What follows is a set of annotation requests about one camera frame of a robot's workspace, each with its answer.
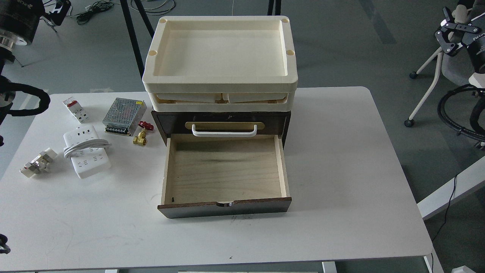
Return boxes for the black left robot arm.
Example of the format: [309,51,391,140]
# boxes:
[0,0,71,122]

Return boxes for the white circuit breaker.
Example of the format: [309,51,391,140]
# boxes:
[63,97,89,123]

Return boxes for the black floor cables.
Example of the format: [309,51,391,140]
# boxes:
[42,0,176,25]

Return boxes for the open wooden drawer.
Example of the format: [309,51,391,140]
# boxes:
[158,134,292,219]

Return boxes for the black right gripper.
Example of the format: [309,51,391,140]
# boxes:
[434,7,479,56]

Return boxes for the brass valve red handle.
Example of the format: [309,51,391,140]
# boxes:
[132,121,154,146]

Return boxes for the dark wooden cabinet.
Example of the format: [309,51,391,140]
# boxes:
[151,110,291,142]

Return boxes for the white side table edge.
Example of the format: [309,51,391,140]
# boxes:
[418,157,485,221]

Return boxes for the metal mesh power supply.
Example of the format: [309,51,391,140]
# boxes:
[102,98,147,136]

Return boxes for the white drawer handle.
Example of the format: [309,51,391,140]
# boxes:
[191,124,258,137]

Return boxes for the white power strip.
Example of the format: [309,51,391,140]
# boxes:
[63,125,111,179]

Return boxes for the white office chair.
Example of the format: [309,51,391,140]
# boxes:
[404,5,485,128]

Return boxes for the cream plastic top tray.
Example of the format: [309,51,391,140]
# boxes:
[142,16,298,112]

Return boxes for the white metal connector part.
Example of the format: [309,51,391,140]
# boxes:
[19,147,58,178]

